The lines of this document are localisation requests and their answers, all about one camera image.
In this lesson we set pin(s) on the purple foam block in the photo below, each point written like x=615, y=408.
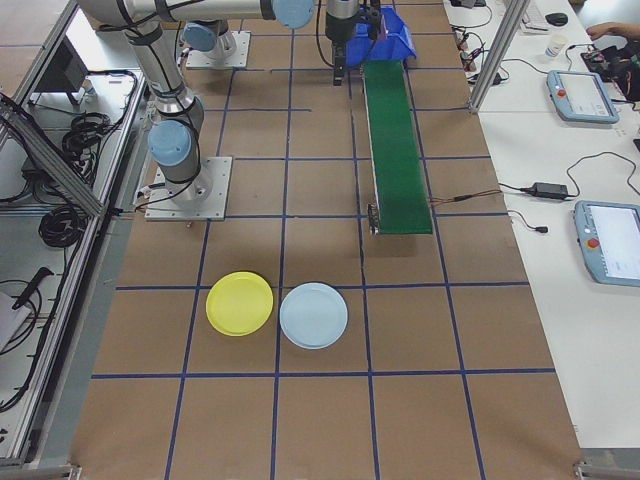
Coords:
x=384, y=27

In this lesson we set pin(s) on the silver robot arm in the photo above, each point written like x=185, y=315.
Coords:
x=200, y=36
x=165, y=90

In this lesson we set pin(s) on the person forearm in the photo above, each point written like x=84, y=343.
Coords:
x=620, y=27

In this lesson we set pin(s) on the light blue plastic plate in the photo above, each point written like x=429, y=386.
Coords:
x=313, y=316

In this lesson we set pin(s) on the yellow plastic plate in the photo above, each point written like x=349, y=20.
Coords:
x=240, y=303

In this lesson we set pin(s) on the person hand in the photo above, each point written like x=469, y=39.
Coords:
x=600, y=31

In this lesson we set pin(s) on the blue plastic storage bin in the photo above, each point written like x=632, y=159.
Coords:
x=400, y=40

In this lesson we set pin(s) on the small circuit board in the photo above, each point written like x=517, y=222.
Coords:
x=471, y=59
x=462, y=36

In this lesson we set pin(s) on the green conveyor belt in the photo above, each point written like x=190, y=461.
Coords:
x=400, y=160

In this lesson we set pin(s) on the black computer mouse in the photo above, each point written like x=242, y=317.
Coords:
x=556, y=19

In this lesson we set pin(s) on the white paper cup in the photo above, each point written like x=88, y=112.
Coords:
x=556, y=47

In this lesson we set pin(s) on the light blue teach pendant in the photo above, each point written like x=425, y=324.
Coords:
x=612, y=242
x=582, y=95

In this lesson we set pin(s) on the red black circuit board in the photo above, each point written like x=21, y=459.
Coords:
x=594, y=54

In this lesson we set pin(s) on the black power adapter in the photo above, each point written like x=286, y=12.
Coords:
x=550, y=189

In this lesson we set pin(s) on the black device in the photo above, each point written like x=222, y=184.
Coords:
x=625, y=70

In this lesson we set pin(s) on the black box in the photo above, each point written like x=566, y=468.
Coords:
x=62, y=70

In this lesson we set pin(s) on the white desk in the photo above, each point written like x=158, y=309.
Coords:
x=550, y=350

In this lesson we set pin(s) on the white paper sheet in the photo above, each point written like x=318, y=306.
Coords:
x=10, y=320

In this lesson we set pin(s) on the aluminium extrusion bar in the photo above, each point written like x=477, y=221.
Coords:
x=605, y=470
x=40, y=471

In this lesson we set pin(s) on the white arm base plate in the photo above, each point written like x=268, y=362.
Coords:
x=217, y=200
x=235, y=57

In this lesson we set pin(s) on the aluminium extrusion post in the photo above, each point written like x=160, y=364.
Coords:
x=495, y=55

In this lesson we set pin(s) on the metal bar frame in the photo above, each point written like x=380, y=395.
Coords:
x=75, y=190

